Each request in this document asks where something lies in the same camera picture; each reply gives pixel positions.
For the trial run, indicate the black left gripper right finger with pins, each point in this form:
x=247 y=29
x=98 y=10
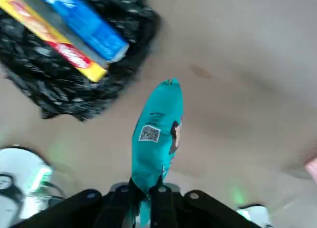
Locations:
x=198 y=210

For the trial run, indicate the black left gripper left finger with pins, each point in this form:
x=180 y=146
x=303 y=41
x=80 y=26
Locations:
x=81 y=210

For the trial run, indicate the green snack packet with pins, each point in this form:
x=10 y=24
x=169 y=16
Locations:
x=158 y=114

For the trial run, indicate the long yellow snack box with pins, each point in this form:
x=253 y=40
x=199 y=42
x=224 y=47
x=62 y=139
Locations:
x=67 y=51

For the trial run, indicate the blue snack box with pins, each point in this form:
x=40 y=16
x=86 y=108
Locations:
x=89 y=22

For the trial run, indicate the black plastic bag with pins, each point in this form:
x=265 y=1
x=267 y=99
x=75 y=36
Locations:
x=74 y=94

